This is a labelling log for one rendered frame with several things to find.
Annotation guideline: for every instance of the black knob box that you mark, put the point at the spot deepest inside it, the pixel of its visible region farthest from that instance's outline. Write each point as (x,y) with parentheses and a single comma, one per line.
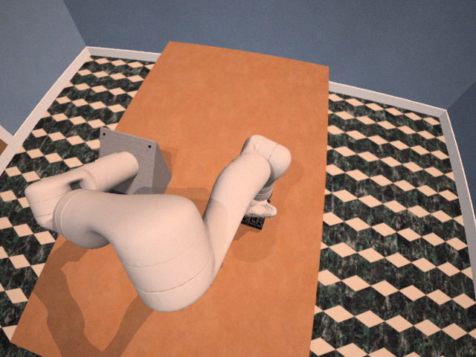
(252,223)

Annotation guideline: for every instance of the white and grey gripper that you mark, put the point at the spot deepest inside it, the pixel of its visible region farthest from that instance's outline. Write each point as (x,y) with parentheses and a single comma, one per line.
(260,208)

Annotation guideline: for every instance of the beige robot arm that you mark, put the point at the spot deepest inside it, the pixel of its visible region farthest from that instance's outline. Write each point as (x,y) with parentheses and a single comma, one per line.
(161,240)

